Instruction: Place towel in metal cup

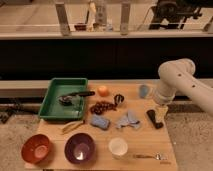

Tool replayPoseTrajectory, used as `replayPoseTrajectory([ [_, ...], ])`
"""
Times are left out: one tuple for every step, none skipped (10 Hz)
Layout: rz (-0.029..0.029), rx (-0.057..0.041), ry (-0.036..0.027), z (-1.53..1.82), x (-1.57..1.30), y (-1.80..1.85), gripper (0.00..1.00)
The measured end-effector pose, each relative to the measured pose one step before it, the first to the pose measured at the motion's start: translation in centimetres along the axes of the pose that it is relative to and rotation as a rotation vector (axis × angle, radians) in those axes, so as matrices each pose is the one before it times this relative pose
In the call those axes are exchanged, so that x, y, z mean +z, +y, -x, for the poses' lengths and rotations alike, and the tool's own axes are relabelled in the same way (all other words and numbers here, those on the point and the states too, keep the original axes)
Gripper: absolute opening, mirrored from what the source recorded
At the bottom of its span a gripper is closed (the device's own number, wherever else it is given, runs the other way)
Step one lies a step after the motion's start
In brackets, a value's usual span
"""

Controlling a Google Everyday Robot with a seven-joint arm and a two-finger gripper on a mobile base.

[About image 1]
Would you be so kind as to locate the black tripod on floor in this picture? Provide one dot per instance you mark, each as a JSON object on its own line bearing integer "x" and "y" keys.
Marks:
{"x": 16, "y": 106}

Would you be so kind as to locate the light blue cup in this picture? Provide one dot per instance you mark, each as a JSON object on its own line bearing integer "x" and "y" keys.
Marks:
{"x": 144, "y": 91}

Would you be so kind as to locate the yellow banana toy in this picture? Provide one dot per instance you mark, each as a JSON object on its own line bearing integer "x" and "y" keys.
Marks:
{"x": 71, "y": 126}

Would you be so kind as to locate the white cup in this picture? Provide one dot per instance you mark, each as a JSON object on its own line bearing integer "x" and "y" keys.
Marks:
{"x": 118, "y": 147}

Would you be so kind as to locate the dark red grape bunch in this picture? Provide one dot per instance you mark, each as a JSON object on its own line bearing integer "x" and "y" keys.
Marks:
{"x": 101, "y": 107}

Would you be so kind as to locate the black machine in background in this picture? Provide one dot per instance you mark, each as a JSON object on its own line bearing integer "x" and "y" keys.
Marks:
{"x": 172, "y": 14}

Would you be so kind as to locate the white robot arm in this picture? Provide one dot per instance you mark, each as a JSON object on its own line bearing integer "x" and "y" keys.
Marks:
{"x": 177, "y": 75}

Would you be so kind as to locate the metal spoon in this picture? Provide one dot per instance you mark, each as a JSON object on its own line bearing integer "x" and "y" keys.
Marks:
{"x": 157, "y": 156}

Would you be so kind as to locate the black handled metal ladle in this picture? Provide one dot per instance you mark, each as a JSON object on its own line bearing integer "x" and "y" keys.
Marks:
{"x": 67, "y": 98}

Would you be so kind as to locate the dark metal cup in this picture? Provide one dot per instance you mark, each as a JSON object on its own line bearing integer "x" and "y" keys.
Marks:
{"x": 118, "y": 99}

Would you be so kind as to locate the black rectangular block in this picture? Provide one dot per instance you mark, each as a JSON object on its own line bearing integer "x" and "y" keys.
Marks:
{"x": 152, "y": 116}

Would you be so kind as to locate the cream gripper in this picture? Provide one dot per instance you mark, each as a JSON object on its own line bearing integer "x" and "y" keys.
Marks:
{"x": 161, "y": 112}

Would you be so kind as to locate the green plastic tray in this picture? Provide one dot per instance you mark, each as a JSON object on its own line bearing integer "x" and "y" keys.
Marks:
{"x": 52, "y": 110}

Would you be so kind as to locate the red bowl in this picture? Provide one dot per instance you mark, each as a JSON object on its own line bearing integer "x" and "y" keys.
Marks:
{"x": 36, "y": 148}

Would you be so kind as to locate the orange fruit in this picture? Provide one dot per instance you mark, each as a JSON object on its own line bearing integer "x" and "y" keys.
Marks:
{"x": 103, "y": 91}

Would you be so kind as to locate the blue sponge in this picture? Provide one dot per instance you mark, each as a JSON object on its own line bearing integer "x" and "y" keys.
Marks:
{"x": 100, "y": 122}

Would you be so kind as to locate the purple bowl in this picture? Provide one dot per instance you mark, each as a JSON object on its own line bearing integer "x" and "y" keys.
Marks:
{"x": 79, "y": 148}

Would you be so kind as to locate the light blue towel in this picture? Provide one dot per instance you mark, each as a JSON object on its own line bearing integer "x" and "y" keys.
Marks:
{"x": 128, "y": 119}

